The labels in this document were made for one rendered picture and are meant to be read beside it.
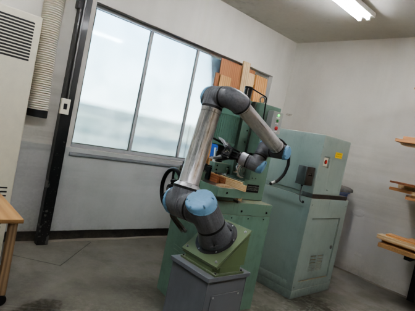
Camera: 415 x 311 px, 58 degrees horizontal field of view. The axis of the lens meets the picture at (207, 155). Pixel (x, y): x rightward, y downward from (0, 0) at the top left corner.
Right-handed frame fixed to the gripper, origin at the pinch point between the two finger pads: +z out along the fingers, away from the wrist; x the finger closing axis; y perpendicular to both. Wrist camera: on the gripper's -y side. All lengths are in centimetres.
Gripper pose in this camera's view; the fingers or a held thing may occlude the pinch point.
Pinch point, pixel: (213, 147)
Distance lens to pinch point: 250.6
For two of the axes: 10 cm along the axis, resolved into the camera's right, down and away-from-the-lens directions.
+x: -4.3, 9.0, -1.1
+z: -8.8, -3.9, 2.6
